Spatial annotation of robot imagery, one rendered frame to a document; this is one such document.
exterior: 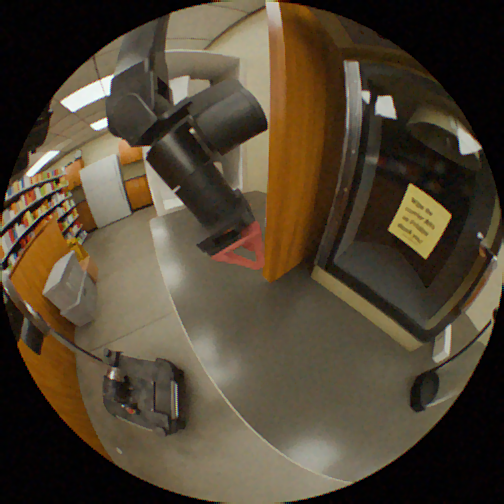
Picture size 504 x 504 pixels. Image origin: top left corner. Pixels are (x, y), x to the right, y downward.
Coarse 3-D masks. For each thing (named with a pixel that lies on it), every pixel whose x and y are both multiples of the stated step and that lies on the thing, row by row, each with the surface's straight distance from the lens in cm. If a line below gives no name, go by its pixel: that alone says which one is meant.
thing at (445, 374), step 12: (492, 312) 36; (492, 324) 35; (480, 336) 36; (468, 348) 36; (480, 348) 34; (456, 360) 37; (468, 360) 35; (432, 372) 41; (444, 372) 38; (456, 372) 36; (468, 372) 35; (432, 384) 39; (444, 384) 37; (456, 384) 36; (432, 396) 39; (444, 396) 39
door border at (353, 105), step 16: (352, 64) 31; (352, 80) 29; (352, 96) 28; (352, 112) 27; (352, 128) 26; (352, 144) 26; (352, 160) 25; (352, 176) 25; (336, 208) 27; (336, 224) 27; (320, 256) 31
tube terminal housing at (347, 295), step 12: (348, 60) 33; (360, 60) 33; (372, 60) 33; (384, 60) 33; (420, 72) 33; (312, 276) 37; (324, 276) 35; (336, 288) 35; (348, 288) 34; (348, 300) 36; (360, 300) 35; (360, 312) 37; (372, 312) 36; (384, 324) 37; (396, 324) 37; (396, 336) 39; (408, 336) 39; (408, 348) 42
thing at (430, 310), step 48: (384, 96) 27; (432, 96) 29; (384, 144) 25; (432, 144) 26; (384, 192) 25; (432, 192) 25; (480, 192) 28; (336, 240) 28; (384, 240) 26; (480, 240) 29; (384, 288) 30; (432, 288) 30; (432, 336) 37
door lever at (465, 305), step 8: (480, 248) 29; (488, 248) 28; (488, 256) 27; (488, 264) 26; (496, 264) 26; (488, 272) 26; (480, 280) 26; (472, 288) 27; (480, 288) 26; (472, 296) 26; (464, 304) 27; (464, 312) 28
